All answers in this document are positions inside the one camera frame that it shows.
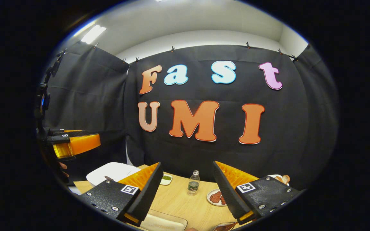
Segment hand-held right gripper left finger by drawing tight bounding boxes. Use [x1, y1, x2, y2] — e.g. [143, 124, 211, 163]
[79, 162, 164, 227]

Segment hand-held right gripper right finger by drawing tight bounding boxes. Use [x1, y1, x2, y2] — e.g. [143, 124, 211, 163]
[213, 161, 302, 225]

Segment dark wooden spoon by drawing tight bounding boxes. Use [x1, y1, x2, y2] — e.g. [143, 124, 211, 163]
[213, 222, 237, 231]

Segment white rice cooker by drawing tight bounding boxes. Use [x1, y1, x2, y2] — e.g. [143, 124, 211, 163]
[86, 162, 141, 186]

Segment white oval plate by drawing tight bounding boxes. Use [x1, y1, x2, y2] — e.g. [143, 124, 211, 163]
[207, 189, 229, 207]

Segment clear plastic water bottle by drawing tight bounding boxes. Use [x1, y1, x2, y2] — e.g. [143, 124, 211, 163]
[187, 170, 201, 196]

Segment white toaster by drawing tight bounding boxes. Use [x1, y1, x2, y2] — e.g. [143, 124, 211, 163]
[267, 174, 291, 186]

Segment ceiling light panel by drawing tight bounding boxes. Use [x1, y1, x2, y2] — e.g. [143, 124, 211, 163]
[81, 25, 107, 45]

